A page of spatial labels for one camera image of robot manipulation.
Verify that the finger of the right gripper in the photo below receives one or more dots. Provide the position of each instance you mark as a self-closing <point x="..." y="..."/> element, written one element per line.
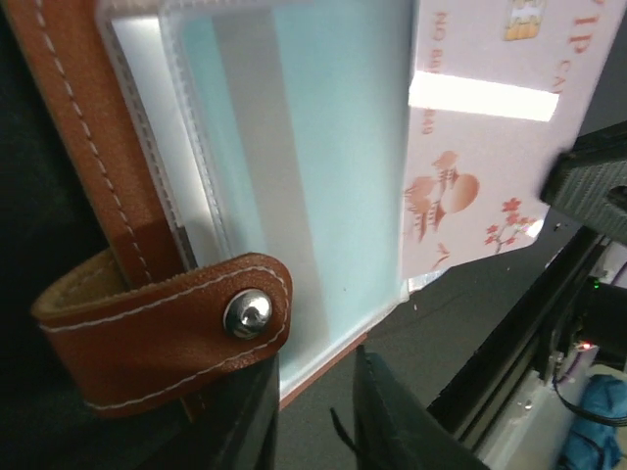
<point x="590" y="188"/>

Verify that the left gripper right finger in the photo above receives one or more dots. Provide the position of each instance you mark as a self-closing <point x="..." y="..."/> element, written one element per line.
<point x="392" y="430"/>

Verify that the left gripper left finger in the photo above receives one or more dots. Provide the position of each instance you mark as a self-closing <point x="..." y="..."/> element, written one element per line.
<point x="237" y="431"/>

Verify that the brown leather card holder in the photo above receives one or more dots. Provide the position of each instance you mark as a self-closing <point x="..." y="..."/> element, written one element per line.
<point x="166" y="311"/>

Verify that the light blue card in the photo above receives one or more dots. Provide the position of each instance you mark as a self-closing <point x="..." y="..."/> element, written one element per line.
<point x="303" y="110"/>

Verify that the blue cloth object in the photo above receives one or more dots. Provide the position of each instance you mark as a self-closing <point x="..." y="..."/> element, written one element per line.
<point x="592" y="440"/>

